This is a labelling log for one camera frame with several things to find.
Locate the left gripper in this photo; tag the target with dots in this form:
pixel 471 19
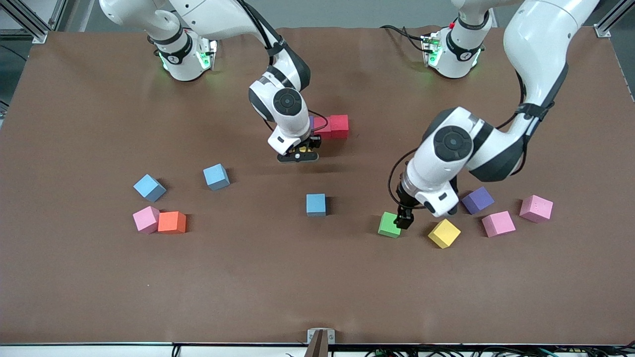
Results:
pixel 404 204

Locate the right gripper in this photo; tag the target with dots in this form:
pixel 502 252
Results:
pixel 314 142

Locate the yellow foam cube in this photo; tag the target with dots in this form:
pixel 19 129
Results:
pixel 444 233
pixel 300 147

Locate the red foam cube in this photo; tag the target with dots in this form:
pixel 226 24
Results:
pixel 322 128
pixel 339 126

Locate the green foam cube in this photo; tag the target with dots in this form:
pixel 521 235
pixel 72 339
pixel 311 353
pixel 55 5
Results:
pixel 388 226

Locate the light blue foam cube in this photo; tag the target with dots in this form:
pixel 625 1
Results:
pixel 316 204
pixel 148 187
pixel 216 176

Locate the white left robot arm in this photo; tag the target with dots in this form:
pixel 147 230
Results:
pixel 536 49

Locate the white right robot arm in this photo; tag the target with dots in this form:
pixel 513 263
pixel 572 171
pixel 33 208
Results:
pixel 223 20

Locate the brown table mat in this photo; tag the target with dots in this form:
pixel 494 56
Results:
pixel 317 287

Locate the pink foam cube with dots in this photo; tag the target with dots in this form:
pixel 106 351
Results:
pixel 536 208

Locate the orange foam cube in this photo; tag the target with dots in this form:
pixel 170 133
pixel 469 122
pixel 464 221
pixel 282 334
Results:
pixel 171 222

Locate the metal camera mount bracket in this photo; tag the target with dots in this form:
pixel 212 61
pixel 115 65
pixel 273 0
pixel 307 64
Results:
pixel 321 342

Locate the aluminium frame profile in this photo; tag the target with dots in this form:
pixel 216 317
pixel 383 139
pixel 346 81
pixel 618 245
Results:
pixel 37 33
pixel 602 30

